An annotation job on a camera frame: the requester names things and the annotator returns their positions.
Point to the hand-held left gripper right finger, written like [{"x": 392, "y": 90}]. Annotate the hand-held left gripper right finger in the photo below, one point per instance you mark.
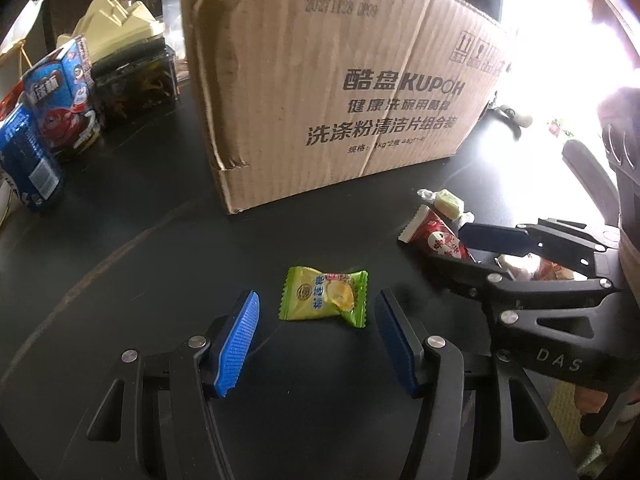
[{"x": 395, "y": 340}]

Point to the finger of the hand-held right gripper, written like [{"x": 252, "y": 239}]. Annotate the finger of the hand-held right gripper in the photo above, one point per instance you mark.
[
  {"x": 465, "y": 275},
  {"x": 495, "y": 237}
]

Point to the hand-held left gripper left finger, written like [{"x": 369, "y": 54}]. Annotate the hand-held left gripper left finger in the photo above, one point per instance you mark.
[{"x": 240, "y": 345}]

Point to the beige snack packet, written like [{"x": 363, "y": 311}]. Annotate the beige snack packet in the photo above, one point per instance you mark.
[{"x": 525, "y": 267}]

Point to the red white snack packet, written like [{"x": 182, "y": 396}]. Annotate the red white snack packet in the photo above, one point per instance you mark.
[{"x": 440, "y": 237}]

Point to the pale green candy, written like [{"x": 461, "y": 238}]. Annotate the pale green candy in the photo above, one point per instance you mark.
[{"x": 447, "y": 202}]

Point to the light green candy packet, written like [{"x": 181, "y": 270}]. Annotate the light green candy packet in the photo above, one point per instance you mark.
[{"x": 325, "y": 297}]

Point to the brown cardboard box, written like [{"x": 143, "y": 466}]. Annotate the brown cardboard box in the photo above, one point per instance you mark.
[{"x": 325, "y": 60}]

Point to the person's right hand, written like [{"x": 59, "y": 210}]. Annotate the person's right hand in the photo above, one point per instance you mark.
[{"x": 590, "y": 399}]

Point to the grey chair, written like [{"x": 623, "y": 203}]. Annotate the grey chair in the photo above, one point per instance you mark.
[{"x": 590, "y": 175}]

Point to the white plush sheep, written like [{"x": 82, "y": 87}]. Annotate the white plush sheep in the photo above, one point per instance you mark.
[{"x": 515, "y": 116}]

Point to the dark purple cloth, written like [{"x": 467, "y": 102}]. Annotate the dark purple cloth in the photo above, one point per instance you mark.
[{"x": 622, "y": 125}]

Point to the blue snack packet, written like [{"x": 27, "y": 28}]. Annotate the blue snack packet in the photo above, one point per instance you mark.
[{"x": 27, "y": 160}]

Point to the container with yellow mountain lid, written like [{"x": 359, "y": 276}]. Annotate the container with yellow mountain lid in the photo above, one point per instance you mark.
[{"x": 135, "y": 80}]

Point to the blue red snack box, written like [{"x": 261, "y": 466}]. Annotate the blue red snack box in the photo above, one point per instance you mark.
[{"x": 65, "y": 100}]

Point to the clear plastic box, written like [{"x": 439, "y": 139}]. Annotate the clear plastic box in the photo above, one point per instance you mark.
[{"x": 172, "y": 15}]

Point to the white fruit bowl gold stand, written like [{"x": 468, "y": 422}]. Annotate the white fruit bowl gold stand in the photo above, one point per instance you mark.
[{"x": 17, "y": 35}]

